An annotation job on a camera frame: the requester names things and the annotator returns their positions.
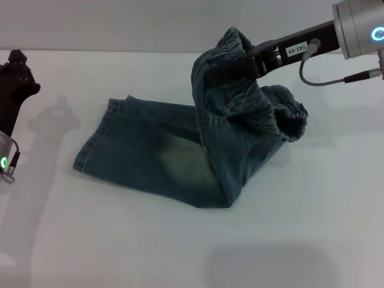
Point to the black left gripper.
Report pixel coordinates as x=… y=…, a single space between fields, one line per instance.
x=15 y=99

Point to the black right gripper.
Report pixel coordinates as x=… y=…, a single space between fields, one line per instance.
x=300 y=45

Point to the blue denim shorts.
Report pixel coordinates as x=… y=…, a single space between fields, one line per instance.
x=186 y=150

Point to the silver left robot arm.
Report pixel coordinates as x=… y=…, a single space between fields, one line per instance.
x=6 y=156

